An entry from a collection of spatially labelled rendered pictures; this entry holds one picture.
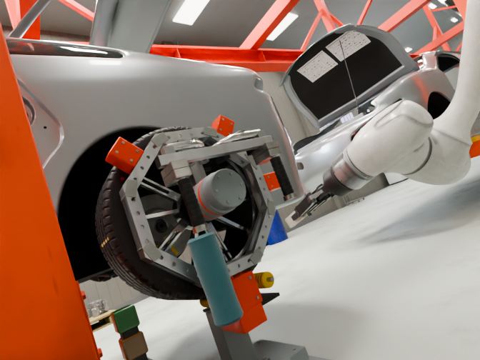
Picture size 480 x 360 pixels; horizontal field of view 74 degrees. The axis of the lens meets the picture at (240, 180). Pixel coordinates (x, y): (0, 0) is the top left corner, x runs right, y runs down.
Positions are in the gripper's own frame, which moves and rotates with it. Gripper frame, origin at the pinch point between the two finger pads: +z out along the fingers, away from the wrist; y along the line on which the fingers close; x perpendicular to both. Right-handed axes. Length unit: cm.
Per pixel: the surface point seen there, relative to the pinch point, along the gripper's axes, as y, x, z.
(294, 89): -304, -203, 143
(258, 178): -19.8, -25.5, 22.8
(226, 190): 6.8, -19.0, 11.8
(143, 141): 16, -53, 26
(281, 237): -490, -88, 520
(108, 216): 35, -31, 35
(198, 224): 23.8, -9.9, 7.9
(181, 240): -4, -28, 72
